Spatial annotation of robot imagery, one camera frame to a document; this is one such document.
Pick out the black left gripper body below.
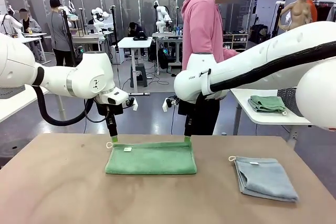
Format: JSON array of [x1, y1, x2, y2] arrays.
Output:
[[96, 100, 124, 128]]

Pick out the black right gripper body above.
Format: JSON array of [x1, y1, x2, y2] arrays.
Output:
[[177, 99, 196, 131]]

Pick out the green terry towel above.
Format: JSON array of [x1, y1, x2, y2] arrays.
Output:
[[247, 94, 288, 116], [104, 141, 198, 176]]

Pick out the blue terry towel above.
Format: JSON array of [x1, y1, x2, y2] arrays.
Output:
[[228, 155, 300, 204]]

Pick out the person's right forearm pink sleeve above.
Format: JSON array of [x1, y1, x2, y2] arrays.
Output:
[[223, 47, 241, 61]]

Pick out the black step stool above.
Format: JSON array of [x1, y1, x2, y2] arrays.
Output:
[[130, 63, 149, 89]]

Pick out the white side table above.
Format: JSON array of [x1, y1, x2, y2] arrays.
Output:
[[0, 85, 69, 133], [229, 87, 316, 152]]

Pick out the white standing desk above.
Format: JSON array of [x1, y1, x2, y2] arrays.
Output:
[[117, 37, 153, 97]]

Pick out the seated person in black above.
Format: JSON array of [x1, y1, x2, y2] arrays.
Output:
[[128, 21, 145, 41]]

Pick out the person in pink hoodie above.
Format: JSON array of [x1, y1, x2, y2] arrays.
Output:
[[181, 0, 241, 136]]

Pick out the low shoe shelf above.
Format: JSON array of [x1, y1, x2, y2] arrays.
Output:
[[223, 33, 249, 52]]

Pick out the standing person in grey shirt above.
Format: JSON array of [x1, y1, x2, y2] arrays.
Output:
[[46, 0, 77, 68]]

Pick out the black round floor base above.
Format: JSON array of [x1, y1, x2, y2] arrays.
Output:
[[0, 137, 34, 159]]

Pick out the black bags pile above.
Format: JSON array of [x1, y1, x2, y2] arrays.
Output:
[[249, 24, 270, 44]]

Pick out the white background work table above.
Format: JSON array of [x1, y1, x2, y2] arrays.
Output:
[[18, 33, 48, 65]]

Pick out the seated person in grey jacket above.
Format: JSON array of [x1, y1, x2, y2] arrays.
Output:
[[18, 8, 43, 35]]

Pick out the black tripod with white head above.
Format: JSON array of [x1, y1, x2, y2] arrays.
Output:
[[269, 1, 286, 39]]

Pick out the bare beige mannequin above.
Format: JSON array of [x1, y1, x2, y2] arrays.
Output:
[[278, 0, 313, 32]]

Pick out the mannequin with orange shirt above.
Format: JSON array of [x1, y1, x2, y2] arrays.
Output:
[[306, 0, 320, 23]]

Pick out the dark clothes on rack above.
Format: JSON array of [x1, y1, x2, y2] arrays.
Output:
[[313, 2, 336, 23]]

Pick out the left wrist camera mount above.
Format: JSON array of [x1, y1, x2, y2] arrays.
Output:
[[122, 97, 139, 111]]

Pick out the thin black hanging cable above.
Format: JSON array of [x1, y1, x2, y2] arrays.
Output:
[[82, 99, 88, 134]]

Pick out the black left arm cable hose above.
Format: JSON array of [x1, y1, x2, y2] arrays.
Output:
[[32, 84, 109, 126]]

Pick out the black right arm cable sleeve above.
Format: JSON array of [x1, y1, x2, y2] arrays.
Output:
[[198, 40, 336, 104]]

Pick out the black camera tripod pole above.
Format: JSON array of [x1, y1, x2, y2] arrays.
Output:
[[109, 5, 119, 49], [59, 8, 79, 68]]

